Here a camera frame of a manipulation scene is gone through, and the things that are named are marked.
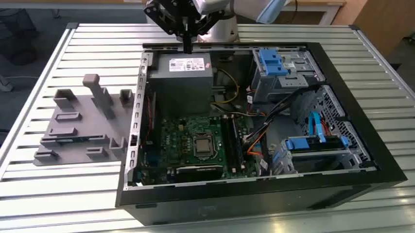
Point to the grey power supply unit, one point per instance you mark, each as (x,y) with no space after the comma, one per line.
(182,92)

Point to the blue expansion slot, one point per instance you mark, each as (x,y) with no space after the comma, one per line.
(152,159)

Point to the grey parts rack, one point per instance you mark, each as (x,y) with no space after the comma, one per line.
(84,116)

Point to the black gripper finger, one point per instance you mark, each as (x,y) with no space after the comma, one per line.
(162,21)
(211,25)

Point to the black RAM slot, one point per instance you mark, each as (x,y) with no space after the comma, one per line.
(227,143)
(232,143)

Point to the wooden desk white legs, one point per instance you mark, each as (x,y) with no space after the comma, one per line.
(331,14)

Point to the CPU socket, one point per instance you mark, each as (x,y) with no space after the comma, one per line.
(194,145)

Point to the hard disk in blue carrier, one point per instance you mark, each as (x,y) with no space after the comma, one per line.
(296,143)

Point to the grey metal disk bay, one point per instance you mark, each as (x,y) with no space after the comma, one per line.
(282,165)
(268,89)

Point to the grey chair base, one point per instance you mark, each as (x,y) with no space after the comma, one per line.
(4,83)

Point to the green motherboard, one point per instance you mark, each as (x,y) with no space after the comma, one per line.
(171,136)

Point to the black mesh waste bin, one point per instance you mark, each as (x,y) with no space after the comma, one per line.
(16,36)

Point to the black PC case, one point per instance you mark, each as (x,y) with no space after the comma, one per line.
(227,201)

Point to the silver CPU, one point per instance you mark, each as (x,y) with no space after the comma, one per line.
(203,146)

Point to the empty blue disk carrier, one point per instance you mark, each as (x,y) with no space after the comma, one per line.
(272,63)

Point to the wooden cabinet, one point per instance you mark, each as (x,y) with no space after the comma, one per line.
(382,24)

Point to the black graphics card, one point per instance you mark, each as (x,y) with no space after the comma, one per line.
(198,171)

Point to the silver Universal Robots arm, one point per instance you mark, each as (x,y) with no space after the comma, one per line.
(223,31)

